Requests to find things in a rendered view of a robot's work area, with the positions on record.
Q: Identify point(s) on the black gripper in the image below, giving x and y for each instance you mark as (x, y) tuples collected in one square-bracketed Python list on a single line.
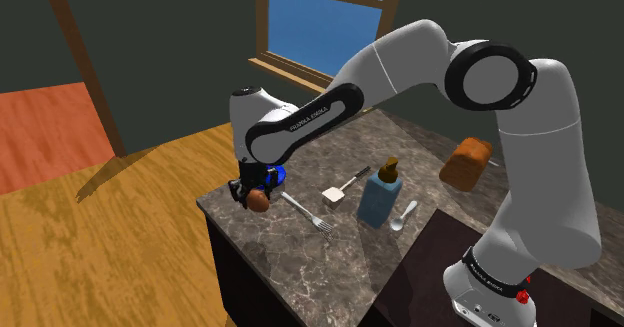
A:
[(251, 176)]

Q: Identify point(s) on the brown round egg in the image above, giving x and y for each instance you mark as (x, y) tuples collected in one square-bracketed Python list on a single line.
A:
[(258, 201)]

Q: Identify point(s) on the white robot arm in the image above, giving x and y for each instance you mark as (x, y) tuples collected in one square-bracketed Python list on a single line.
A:
[(541, 180)]

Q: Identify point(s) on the blue bowl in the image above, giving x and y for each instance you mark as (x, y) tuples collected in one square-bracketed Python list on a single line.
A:
[(278, 176)]

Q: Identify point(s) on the silver fork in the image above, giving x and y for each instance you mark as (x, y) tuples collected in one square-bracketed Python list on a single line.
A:
[(306, 214)]

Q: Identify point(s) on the dark kitchen counter cabinet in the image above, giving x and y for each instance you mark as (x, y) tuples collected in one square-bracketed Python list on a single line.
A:
[(244, 277)]

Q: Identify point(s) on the blue soap bottle, brown pump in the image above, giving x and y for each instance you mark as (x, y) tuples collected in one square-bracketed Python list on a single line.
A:
[(379, 200)]

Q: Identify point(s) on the silver spoon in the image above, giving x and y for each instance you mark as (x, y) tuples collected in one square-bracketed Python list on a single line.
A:
[(402, 218)]

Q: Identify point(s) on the wooden framed window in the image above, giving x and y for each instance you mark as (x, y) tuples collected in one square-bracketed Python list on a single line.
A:
[(317, 28)]

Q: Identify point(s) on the brown bread loaf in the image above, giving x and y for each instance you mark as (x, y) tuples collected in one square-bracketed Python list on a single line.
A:
[(464, 166)]

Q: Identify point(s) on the brown wooden door frame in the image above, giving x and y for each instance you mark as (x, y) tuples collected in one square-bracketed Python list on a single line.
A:
[(83, 67)]

